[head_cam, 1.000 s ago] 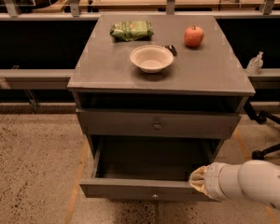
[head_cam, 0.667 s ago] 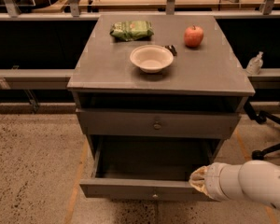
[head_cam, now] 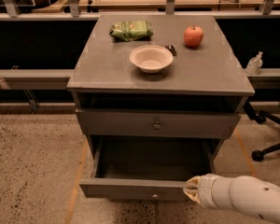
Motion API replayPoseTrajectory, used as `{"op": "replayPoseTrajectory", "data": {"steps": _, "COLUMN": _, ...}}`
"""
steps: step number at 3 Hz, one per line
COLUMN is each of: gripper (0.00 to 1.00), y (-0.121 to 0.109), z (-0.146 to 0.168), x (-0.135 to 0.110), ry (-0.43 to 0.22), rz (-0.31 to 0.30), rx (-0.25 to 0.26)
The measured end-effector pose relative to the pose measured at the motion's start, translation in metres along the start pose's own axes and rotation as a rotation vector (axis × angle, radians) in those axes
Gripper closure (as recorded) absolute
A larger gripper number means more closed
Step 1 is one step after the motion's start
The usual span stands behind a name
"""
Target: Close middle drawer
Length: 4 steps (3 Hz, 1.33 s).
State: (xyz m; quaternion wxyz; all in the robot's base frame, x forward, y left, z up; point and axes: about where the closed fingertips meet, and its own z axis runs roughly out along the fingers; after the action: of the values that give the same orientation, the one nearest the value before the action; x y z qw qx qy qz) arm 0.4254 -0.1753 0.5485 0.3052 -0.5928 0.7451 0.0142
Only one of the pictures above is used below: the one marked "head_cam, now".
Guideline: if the white paper bowl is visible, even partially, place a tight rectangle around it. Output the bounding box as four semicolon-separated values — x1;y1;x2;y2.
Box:
130;45;174;74

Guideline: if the grey drawer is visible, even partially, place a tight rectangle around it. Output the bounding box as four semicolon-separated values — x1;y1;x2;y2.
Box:
77;109;239;139
80;136;217;202

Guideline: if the small dark wrapped snack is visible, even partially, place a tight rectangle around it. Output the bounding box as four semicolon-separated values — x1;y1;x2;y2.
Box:
164;45;177;56

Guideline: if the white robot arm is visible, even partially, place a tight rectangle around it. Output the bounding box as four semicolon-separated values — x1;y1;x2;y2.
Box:
183;174;280;224

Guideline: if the green chip bag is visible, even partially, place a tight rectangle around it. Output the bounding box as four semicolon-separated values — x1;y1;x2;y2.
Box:
109;21;154;42

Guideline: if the clear sanitizer pump bottle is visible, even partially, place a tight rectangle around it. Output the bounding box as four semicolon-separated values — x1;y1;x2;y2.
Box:
245;51;263;75

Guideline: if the grey top drawer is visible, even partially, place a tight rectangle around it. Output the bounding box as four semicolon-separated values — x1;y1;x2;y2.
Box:
77;109;239;139

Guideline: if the grey wooden drawer cabinet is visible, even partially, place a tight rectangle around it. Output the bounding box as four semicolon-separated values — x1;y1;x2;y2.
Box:
66;14;256;161

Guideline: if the red apple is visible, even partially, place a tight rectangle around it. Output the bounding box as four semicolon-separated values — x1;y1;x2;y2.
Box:
184;25;203;48

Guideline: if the black office chair base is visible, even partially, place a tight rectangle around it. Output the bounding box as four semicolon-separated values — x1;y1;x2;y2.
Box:
243;101;280;162

